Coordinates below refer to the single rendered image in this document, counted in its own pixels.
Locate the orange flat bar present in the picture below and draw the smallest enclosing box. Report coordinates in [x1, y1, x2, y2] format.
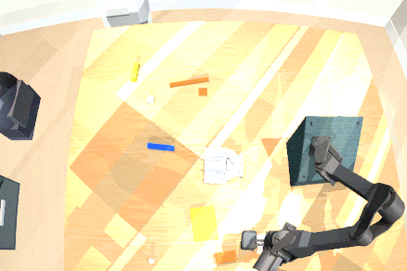
[169, 77, 209, 87]

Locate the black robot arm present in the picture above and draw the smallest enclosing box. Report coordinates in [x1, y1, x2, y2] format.
[253, 135, 405, 271]

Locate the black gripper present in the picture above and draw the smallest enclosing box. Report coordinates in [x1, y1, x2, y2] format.
[241, 230, 276, 251]

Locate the blue rectangular bar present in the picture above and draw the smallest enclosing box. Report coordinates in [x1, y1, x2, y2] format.
[147, 143, 174, 151]

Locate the orange rectangular block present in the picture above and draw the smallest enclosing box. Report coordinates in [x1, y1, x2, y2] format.
[216, 251, 237, 264]

